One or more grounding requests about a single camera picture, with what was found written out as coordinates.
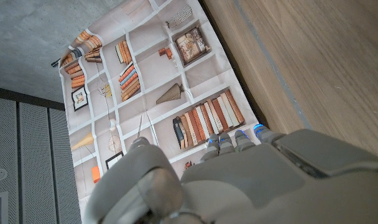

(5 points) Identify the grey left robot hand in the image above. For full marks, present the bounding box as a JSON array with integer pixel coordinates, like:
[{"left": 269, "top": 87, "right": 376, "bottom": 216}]
[{"left": 83, "top": 124, "right": 378, "bottom": 224}]

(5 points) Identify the printed bookshelf backdrop cloth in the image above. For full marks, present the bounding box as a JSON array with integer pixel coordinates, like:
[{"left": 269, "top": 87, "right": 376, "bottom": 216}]
[{"left": 58, "top": 0, "right": 261, "bottom": 224}]

